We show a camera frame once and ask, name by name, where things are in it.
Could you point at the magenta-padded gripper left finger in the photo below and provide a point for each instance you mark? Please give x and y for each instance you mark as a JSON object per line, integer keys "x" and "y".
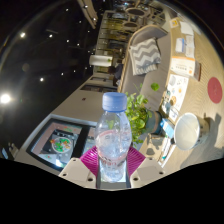
{"x": 75, "y": 171}

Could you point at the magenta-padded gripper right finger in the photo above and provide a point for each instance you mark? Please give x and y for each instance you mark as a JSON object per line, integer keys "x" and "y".
{"x": 148, "y": 171}

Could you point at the clear blue-capped water bottle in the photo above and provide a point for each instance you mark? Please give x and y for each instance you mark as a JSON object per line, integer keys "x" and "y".
{"x": 112, "y": 140}

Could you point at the white and green pen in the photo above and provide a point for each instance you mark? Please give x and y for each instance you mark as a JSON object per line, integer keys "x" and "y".
{"x": 166, "y": 150}

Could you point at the window with painted decals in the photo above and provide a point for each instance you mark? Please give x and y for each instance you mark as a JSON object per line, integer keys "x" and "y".
{"x": 60, "y": 145}

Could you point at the small blue and white box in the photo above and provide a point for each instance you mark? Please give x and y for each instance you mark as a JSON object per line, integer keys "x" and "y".
{"x": 167, "y": 128}

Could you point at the white printed paper cup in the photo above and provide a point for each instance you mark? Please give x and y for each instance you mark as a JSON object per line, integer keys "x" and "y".
{"x": 186, "y": 131}

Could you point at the green potted plant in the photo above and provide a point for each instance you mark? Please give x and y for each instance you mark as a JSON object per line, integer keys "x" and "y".
{"x": 136, "y": 113}

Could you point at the grey curved sofa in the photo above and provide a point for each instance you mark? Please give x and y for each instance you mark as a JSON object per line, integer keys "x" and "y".
{"x": 156, "y": 86}

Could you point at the group of ceiling lights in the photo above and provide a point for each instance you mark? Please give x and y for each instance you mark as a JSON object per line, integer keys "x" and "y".
{"x": 5, "y": 98}

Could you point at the person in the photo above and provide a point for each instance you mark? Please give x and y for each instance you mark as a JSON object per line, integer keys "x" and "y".
{"x": 116, "y": 73}

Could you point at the flat round red coaster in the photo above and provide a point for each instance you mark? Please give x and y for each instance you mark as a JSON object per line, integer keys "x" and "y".
{"x": 215, "y": 90}

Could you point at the white and orange box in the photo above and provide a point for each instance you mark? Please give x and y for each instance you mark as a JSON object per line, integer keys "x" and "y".
{"x": 183, "y": 66}

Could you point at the white round pillar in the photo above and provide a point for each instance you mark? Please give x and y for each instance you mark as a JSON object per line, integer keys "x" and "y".
{"x": 100, "y": 60}

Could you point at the small white and blue pack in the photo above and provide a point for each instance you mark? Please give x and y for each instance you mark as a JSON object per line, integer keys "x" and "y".
{"x": 180, "y": 45}

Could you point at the white paper sheets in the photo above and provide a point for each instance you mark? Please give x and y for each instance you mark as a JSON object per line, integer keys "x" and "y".
{"x": 190, "y": 46}

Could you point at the small yellow card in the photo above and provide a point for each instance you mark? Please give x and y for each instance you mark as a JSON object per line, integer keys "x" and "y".
{"x": 174, "y": 22}

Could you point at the group of dining chairs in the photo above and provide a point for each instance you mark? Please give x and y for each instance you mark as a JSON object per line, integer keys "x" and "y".
{"x": 135, "y": 11}

